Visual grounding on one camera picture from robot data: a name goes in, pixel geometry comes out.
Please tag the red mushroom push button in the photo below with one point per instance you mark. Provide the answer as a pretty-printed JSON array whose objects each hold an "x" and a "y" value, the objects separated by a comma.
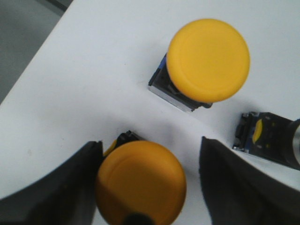
[{"x": 269, "y": 136}]

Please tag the yellow mushroom push button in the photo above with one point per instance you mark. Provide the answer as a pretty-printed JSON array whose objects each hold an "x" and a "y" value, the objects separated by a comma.
[
  {"x": 207, "y": 61},
  {"x": 140, "y": 178}
]

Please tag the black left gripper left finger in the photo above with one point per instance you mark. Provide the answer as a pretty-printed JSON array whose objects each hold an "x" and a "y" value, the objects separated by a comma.
[{"x": 65, "y": 196}]

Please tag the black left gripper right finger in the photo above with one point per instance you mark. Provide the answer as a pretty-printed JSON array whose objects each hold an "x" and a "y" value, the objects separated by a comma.
[{"x": 236, "y": 193}]

